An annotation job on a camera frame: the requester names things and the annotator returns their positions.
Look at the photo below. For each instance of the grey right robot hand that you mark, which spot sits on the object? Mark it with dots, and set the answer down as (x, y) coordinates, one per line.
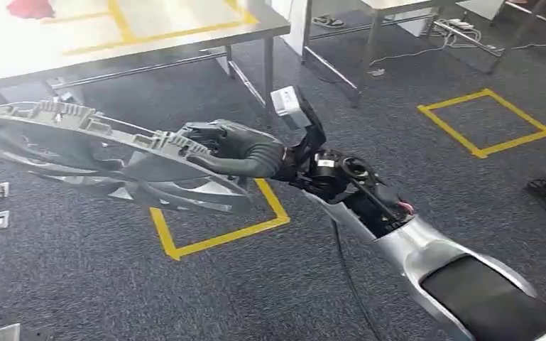
(249, 150)

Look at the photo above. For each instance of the silver plastic wheel hubcap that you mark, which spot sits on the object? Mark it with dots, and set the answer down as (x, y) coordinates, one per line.
(169, 167)

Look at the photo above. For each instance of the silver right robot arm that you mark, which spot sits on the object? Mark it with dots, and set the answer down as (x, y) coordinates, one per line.
(418, 244)

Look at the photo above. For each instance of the yellow floor tape square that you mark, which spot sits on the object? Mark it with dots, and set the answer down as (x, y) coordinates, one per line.
(446, 124)
(225, 237)

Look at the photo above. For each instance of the white panel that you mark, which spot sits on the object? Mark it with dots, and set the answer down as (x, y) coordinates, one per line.
(296, 23)

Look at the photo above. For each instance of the dark sandal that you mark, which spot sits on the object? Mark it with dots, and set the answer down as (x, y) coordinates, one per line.
(329, 21)

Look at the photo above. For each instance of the steel table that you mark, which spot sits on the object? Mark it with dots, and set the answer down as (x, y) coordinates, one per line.
(395, 3)

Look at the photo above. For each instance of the white power strip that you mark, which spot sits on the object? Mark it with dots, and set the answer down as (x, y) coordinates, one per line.
(456, 23)

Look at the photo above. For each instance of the steel bench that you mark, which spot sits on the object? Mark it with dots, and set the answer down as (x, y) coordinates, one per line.
(18, 52)

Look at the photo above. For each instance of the red cloth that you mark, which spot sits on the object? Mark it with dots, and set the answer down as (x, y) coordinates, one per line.
(30, 8)

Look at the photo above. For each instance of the pale table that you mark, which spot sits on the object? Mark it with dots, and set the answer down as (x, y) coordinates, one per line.
(484, 7)

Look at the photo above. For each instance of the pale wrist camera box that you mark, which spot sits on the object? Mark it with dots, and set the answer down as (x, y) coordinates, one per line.
(286, 101)

